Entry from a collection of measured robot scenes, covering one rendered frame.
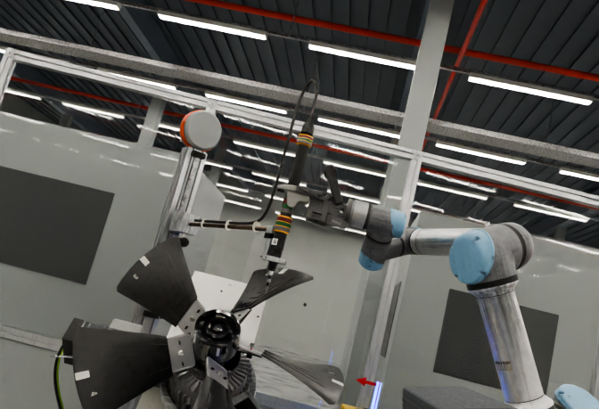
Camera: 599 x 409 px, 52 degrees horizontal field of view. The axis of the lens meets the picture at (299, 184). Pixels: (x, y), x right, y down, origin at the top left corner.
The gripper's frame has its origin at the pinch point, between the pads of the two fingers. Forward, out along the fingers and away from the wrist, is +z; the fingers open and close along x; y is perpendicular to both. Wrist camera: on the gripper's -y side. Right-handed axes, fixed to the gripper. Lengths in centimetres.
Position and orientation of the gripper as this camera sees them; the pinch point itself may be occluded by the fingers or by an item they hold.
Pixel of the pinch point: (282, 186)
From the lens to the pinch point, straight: 172.3
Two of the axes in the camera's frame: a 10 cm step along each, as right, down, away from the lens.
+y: -2.5, 9.5, -2.0
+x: -0.3, 2.0, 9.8
